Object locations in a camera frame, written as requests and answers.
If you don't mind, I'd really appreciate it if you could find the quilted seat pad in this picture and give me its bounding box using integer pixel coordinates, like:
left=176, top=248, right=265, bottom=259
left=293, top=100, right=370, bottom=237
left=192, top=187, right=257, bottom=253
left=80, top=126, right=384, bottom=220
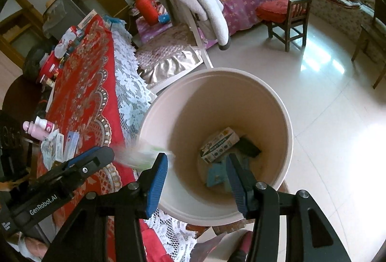
left=136, top=23, right=206, bottom=69

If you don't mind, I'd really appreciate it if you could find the brown wooden chair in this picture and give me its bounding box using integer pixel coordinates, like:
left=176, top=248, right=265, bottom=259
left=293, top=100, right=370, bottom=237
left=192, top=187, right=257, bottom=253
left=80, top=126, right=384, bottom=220
left=351, top=0, right=386, bottom=90

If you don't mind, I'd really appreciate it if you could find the round brown tabletop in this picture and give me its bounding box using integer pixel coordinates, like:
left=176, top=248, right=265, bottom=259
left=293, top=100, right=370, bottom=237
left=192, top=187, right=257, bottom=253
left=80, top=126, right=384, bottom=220
left=1, top=75, right=43, bottom=124

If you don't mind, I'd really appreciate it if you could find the small dark wooden chair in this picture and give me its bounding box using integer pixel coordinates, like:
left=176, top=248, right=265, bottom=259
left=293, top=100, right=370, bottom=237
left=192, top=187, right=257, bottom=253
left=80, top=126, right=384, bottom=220
left=265, top=0, right=312, bottom=53

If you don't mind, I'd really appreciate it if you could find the purple patterned table cover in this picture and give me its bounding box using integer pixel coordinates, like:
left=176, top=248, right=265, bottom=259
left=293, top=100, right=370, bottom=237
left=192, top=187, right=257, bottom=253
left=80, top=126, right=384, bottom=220
left=205, top=0, right=284, bottom=39

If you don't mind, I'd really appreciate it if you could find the wooden shelf frame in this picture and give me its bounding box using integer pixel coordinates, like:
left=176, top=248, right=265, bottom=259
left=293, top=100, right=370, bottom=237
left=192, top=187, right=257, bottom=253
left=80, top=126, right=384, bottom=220
left=0, top=0, right=43, bottom=69

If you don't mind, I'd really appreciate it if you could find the purple floral cloth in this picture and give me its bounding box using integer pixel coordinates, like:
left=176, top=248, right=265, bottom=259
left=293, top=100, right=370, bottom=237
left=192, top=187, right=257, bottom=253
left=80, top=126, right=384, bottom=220
left=136, top=16, right=174, bottom=42

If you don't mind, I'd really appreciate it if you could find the white pill bottle pink label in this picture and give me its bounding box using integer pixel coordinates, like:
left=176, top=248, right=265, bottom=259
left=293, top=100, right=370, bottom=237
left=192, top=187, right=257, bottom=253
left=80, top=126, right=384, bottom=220
left=34, top=115, right=55, bottom=133

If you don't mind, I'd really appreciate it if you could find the dark green plastic bag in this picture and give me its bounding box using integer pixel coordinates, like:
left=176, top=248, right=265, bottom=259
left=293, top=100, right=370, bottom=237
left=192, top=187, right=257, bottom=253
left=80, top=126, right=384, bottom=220
left=22, top=46, right=50, bottom=81

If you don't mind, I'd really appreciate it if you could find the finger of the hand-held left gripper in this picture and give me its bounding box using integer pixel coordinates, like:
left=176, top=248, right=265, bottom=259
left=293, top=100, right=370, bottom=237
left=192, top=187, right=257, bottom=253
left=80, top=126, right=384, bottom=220
left=50, top=146, right=115, bottom=190

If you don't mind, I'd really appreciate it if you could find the red seat cushion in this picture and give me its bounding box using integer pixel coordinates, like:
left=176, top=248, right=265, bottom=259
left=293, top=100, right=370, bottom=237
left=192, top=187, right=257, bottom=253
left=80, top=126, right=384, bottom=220
left=256, top=0, right=291, bottom=24

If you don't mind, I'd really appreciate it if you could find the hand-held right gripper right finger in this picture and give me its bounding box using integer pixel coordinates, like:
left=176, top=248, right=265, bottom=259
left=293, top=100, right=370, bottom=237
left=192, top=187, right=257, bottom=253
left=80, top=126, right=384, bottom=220
left=226, top=153, right=352, bottom=262

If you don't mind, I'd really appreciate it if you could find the beige plastic bucket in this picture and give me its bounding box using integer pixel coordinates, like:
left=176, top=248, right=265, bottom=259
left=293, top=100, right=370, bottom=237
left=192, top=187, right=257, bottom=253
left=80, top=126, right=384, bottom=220
left=137, top=68, right=294, bottom=226

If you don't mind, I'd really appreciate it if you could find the tissue packet green label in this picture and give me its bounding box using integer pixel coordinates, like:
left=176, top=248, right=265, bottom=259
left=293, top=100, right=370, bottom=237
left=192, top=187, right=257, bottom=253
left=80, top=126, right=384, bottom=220
left=116, top=143, right=175, bottom=170

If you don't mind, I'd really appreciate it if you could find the person's left hand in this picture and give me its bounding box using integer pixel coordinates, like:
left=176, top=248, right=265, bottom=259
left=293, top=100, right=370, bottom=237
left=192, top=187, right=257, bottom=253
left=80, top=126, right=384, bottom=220
left=16, top=235, right=52, bottom=261

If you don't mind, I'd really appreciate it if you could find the red floral tablecloth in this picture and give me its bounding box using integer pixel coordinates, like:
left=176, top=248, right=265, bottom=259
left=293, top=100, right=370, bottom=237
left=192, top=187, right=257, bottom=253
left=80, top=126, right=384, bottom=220
left=36, top=14, right=169, bottom=262

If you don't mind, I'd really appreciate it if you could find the pink thermos bottle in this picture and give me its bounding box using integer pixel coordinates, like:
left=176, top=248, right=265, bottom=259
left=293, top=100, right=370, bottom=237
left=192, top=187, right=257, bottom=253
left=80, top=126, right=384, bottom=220
left=22, top=121, right=49, bottom=142

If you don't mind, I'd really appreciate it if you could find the white lace tablecloth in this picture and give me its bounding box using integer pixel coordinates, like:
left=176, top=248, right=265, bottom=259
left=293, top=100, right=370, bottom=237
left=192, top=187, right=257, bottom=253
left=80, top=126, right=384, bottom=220
left=103, top=16, right=206, bottom=262

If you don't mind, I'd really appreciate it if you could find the dark teal foil bag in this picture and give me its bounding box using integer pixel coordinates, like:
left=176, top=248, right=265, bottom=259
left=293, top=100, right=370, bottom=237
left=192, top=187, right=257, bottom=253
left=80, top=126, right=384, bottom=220
left=235, top=137, right=261, bottom=157

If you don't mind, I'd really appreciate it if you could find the red basin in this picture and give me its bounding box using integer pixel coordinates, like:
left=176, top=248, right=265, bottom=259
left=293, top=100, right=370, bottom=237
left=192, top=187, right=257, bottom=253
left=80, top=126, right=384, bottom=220
left=36, top=54, right=62, bottom=84

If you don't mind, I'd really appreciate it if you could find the red thermos flask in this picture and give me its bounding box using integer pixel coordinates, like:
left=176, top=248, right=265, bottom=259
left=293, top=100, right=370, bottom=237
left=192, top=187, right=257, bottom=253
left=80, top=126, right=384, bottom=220
left=134, top=0, right=160, bottom=24

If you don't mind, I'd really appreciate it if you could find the white tissue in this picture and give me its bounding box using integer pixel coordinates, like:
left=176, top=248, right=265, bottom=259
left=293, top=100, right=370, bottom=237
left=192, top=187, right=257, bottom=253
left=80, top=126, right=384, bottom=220
left=41, top=134, right=58, bottom=166

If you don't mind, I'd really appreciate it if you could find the light blue packet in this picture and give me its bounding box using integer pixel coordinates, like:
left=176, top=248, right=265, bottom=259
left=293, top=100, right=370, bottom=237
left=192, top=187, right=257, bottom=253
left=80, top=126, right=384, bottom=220
left=206, top=156, right=251, bottom=190

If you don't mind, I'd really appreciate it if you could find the white printed carton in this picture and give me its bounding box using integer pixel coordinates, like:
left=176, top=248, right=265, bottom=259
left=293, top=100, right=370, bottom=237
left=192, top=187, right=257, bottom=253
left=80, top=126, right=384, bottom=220
left=200, top=127, right=240, bottom=163

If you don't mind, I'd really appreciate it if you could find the beige satin cloth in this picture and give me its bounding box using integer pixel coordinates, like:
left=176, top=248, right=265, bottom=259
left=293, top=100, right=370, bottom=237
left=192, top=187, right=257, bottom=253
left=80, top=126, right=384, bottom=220
left=139, top=49, right=202, bottom=84

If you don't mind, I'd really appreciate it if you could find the blue white packet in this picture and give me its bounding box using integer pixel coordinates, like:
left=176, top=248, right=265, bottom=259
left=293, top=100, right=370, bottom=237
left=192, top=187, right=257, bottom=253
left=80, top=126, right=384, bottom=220
left=63, top=132, right=79, bottom=160

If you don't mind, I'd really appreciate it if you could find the red white plastic package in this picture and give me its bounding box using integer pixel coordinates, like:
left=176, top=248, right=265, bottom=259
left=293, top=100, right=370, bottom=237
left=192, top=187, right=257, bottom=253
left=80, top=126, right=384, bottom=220
left=54, top=26, right=86, bottom=59

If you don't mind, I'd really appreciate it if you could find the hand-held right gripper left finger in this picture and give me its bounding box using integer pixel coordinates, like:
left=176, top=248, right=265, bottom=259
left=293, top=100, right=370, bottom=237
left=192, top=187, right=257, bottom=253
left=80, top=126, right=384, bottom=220
left=45, top=153, right=169, bottom=262

